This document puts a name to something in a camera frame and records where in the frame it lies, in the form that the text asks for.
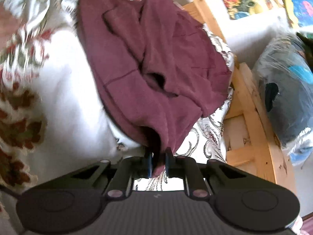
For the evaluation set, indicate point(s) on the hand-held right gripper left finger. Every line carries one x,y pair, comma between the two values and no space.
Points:
149,164

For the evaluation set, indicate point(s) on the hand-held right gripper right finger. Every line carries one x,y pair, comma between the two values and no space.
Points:
168,164

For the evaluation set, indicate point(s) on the maroon sweater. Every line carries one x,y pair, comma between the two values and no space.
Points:
146,53

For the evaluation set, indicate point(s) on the floral satin blanket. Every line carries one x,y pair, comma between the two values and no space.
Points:
61,78

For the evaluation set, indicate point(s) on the clear plastic bag of bedding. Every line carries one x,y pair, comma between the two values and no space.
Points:
283,90

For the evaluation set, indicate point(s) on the pink cloth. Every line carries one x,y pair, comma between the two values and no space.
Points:
305,225

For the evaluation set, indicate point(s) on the dark cloth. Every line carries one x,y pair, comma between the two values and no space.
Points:
307,46

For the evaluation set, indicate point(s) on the wooden bed frame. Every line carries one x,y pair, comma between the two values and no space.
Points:
247,107

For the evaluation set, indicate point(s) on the blue and yellow wall poster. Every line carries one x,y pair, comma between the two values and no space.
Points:
303,2

